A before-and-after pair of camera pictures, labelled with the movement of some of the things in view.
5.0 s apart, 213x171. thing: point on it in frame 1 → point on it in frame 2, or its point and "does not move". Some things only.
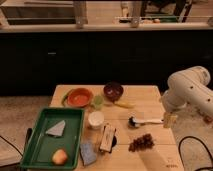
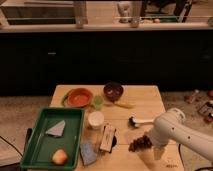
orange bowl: x=79 y=97 does not move
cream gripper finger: x=169 y=120 → x=158 y=152
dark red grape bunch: x=141 y=144 does not move
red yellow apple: x=59 y=157 does not move
